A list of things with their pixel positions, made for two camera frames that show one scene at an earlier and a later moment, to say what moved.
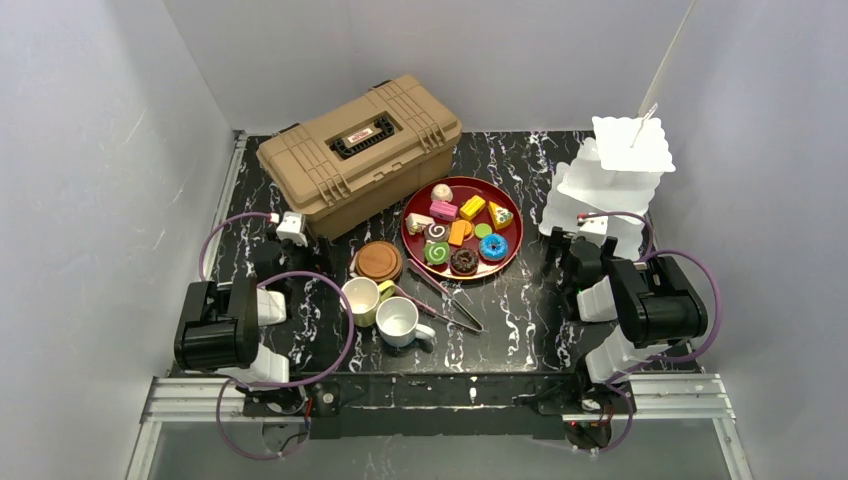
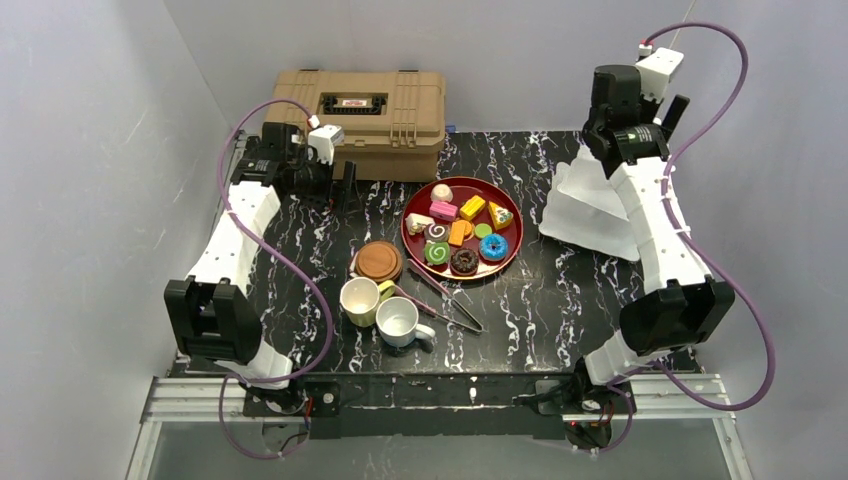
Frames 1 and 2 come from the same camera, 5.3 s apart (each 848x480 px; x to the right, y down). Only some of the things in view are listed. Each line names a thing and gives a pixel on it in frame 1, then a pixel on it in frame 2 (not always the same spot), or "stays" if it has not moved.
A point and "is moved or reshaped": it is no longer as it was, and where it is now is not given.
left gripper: [308, 251] → [318, 183]
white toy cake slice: [416, 222] stays
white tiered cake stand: [614, 180] stays
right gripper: [565, 244] → [667, 125]
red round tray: [462, 228] stays
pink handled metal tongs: [431, 309] stays
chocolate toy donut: [464, 262] stays
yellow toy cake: [471, 207] stays
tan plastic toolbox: [335, 169] is moved or reshaped
